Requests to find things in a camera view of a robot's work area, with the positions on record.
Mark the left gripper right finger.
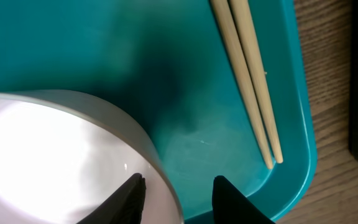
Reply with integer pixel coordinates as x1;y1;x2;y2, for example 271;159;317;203
212;175;275;224

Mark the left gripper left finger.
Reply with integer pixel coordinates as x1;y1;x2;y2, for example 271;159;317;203
78;173;146;224

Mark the small white bowl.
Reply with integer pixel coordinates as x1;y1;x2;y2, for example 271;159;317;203
0;90;184;223

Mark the teal serving tray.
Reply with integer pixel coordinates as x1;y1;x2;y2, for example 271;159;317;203
0;0;317;223

